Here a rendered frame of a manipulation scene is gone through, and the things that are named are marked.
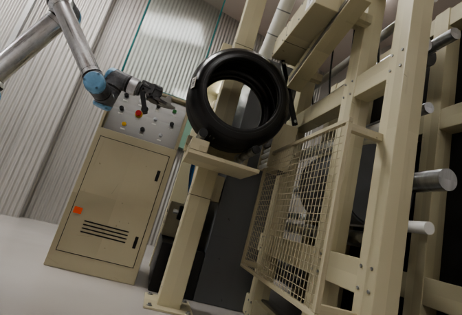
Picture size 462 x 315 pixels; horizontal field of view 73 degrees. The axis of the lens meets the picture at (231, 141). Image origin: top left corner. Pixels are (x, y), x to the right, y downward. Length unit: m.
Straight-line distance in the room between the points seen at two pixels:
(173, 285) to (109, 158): 0.90
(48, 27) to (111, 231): 1.23
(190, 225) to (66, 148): 2.63
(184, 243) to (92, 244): 0.63
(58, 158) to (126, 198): 2.13
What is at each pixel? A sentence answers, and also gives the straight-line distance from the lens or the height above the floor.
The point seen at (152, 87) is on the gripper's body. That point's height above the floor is 1.07.
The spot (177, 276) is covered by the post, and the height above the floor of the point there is 0.17.
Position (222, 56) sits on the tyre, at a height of 1.33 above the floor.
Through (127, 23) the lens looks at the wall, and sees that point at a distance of 4.73.
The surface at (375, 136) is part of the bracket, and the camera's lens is 1.30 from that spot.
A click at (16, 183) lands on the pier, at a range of 4.06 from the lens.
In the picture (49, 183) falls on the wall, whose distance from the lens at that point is 4.20.
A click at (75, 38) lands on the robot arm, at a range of 1.69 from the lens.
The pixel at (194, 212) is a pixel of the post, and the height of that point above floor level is 0.53.
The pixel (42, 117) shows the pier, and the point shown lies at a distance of 4.10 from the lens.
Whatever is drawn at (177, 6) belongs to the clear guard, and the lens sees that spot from 2.66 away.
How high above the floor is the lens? 0.51
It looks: 15 degrees up
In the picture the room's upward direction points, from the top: 16 degrees clockwise
